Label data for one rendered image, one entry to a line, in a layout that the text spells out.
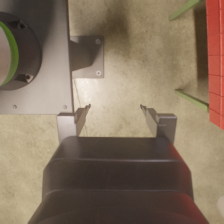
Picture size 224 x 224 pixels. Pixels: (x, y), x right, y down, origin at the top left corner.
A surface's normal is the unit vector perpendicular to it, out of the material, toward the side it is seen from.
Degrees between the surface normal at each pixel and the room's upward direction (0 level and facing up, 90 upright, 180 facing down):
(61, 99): 0
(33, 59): 62
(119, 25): 0
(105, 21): 0
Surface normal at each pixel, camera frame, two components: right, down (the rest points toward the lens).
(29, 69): 0.81, 0.52
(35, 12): -0.01, 0.30
